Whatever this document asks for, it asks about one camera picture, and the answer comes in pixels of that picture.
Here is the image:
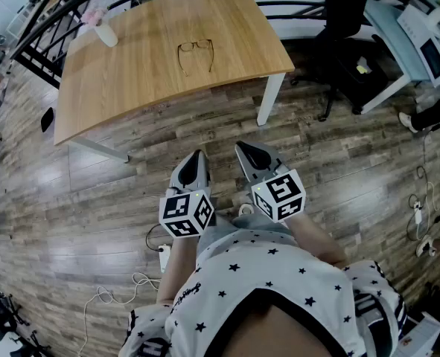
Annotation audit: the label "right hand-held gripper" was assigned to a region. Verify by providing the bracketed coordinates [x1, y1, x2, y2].
[235, 141, 307, 223]

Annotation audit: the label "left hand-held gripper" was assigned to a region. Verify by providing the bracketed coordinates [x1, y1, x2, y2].
[159, 149, 217, 239]

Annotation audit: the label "brown eyeglasses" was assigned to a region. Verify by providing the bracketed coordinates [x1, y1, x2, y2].
[176, 38, 216, 77]

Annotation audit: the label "person's left forearm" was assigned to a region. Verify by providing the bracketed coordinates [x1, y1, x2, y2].
[156, 232, 200, 306]

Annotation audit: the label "person's right forearm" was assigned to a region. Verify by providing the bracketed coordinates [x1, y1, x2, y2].
[284, 212, 349, 271]

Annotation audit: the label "light grey denim trousers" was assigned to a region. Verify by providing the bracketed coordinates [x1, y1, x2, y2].
[197, 213, 295, 263]

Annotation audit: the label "white star print shirt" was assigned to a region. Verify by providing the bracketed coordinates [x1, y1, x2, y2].
[118, 231, 406, 357]

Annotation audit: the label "black office chair with jacket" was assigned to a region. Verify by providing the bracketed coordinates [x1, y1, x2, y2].
[290, 0, 392, 122]

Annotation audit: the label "black oval floor object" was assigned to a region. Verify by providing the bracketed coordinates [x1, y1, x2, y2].
[40, 106, 56, 133]

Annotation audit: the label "white ceramic vase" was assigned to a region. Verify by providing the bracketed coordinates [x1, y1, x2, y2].
[92, 22, 119, 48]

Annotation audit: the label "person's bare chest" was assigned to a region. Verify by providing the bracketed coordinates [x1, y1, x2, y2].
[237, 303, 349, 357]

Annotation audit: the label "black metal railing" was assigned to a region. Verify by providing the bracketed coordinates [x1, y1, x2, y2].
[9, 0, 429, 89]

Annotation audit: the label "pale blue side table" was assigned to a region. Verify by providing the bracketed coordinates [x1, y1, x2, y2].
[360, 0, 440, 115]

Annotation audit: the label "white microwave oven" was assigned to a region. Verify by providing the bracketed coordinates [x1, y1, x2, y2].
[396, 4, 440, 89]

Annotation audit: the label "white cardboard box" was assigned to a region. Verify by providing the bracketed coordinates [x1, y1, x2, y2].
[396, 310, 440, 357]

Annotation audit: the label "black floor cable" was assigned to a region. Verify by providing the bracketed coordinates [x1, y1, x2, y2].
[405, 165, 440, 242]
[144, 223, 168, 252]

